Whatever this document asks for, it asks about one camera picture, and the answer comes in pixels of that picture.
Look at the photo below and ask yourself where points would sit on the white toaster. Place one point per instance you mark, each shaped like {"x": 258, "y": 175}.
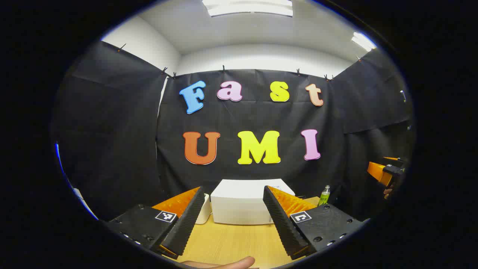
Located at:
{"x": 205, "y": 213}

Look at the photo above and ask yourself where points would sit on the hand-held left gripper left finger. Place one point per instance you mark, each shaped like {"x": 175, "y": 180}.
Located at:
{"x": 186, "y": 224}

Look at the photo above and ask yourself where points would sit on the ceiling light panel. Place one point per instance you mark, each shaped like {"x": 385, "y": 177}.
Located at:
{"x": 363, "y": 41}
{"x": 246, "y": 7}

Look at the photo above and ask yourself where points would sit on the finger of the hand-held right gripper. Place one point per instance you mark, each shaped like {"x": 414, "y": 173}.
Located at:
{"x": 378, "y": 171}

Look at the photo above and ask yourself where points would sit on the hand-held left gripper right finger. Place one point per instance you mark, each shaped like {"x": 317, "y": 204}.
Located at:
{"x": 282, "y": 224}

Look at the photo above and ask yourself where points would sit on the green drink bottle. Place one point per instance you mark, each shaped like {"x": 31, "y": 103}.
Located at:
{"x": 324, "y": 197}

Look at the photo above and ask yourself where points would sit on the white microwave oven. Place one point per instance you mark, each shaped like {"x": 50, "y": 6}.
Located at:
{"x": 239, "y": 203}

